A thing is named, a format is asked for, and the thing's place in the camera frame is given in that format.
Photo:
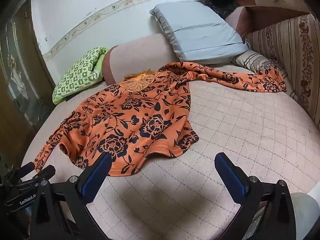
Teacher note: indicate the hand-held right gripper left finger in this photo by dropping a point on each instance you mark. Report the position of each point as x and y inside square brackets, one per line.
[96, 177]

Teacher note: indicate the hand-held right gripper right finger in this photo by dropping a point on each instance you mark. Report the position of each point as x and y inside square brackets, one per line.
[231, 177]

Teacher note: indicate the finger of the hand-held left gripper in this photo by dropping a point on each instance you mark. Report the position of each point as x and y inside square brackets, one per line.
[27, 167]
[46, 172]

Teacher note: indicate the orange floral shirt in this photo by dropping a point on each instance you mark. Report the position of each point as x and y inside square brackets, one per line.
[130, 120]

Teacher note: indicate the pink quilted bedspread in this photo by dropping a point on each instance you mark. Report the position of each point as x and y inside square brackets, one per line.
[225, 130]

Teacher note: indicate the person's grey trouser leg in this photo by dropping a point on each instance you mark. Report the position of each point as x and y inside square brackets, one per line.
[306, 215]

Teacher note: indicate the wooden door with glass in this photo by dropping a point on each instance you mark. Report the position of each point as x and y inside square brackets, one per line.
[15, 80]

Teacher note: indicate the green patterned folded cloth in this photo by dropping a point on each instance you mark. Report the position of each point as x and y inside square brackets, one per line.
[77, 75]

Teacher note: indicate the small striped pillow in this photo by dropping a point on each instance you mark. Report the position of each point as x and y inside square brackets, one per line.
[250, 60]

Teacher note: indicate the pink padded bolster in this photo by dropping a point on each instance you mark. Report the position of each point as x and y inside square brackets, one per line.
[140, 55]

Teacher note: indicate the grey-blue pillow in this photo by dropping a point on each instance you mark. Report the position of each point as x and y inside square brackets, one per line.
[200, 35]

